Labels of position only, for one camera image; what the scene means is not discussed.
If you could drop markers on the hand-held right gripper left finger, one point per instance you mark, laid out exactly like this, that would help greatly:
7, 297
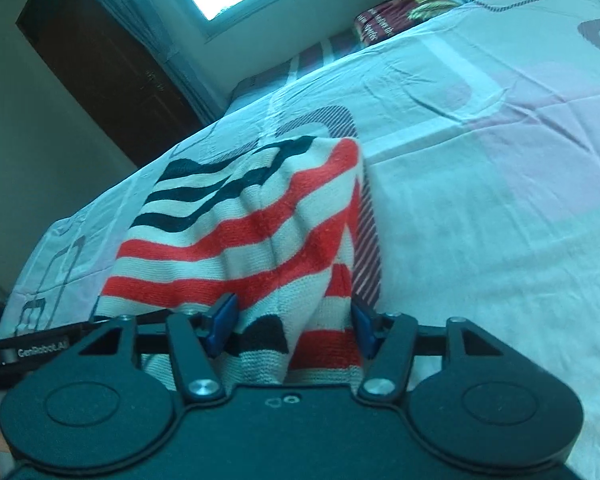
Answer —
223, 326

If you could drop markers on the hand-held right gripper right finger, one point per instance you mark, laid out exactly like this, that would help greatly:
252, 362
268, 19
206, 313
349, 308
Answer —
363, 331

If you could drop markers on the red black striped white sweater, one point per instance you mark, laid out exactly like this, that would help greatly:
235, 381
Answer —
280, 240

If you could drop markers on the patterned white bed sheet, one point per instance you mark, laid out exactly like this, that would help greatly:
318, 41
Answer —
480, 210

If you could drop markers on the purple striped mattress cover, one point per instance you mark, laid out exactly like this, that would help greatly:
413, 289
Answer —
300, 65

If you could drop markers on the dark wooden door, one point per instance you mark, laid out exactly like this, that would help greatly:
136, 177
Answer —
105, 75

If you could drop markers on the teal curtain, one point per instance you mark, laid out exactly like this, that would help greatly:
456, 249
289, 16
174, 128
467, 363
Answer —
150, 35

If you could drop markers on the red patterned pillow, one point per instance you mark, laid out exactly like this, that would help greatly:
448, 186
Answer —
400, 15

